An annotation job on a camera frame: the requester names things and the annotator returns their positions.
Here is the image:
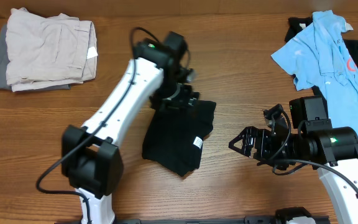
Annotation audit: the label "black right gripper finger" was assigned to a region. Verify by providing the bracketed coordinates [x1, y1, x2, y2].
[229, 145, 250, 157]
[228, 127, 250, 148]

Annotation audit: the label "plain black t-shirt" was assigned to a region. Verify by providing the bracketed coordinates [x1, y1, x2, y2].
[142, 100, 216, 177]

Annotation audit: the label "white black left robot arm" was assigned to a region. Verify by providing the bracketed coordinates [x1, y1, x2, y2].
[62, 32, 199, 223]

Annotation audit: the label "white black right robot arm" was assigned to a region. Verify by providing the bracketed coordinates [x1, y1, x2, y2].
[228, 96, 358, 223]

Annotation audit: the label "light blue t-shirt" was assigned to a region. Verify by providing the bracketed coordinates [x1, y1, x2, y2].
[272, 11, 358, 135]

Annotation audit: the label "folded beige shorts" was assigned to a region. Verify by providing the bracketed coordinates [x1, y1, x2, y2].
[6, 7, 98, 91]

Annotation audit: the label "black logo t-shirt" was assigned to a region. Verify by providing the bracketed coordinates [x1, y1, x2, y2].
[272, 11, 358, 100]

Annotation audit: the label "folded grey garment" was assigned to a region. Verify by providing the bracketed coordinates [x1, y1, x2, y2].
[0, 24, 70, 91]

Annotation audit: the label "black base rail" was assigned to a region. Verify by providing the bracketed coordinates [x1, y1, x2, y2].
[56, 216, 331, 224]

